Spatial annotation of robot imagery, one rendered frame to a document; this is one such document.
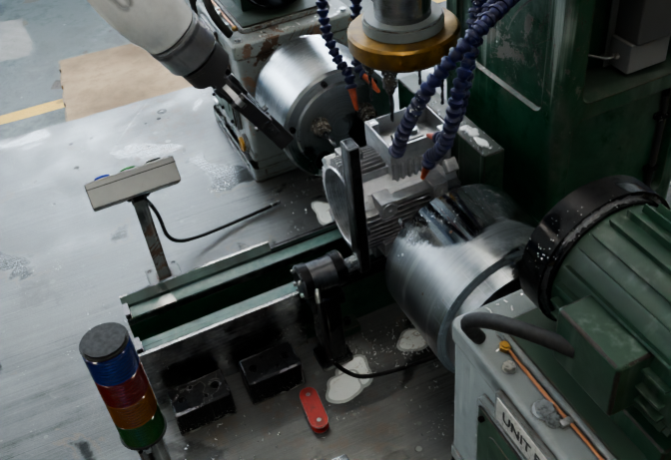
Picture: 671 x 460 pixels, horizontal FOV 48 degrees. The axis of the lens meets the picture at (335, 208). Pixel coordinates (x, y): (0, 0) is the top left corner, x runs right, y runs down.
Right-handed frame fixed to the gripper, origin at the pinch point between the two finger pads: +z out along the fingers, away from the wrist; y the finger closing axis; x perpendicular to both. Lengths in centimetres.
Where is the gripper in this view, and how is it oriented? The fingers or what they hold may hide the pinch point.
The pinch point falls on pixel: (275, 131)
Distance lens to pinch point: 130.5
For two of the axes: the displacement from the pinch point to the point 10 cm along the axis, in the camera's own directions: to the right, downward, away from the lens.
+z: 5.4, 4.9, 6.8
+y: -4.2, -5.5, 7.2
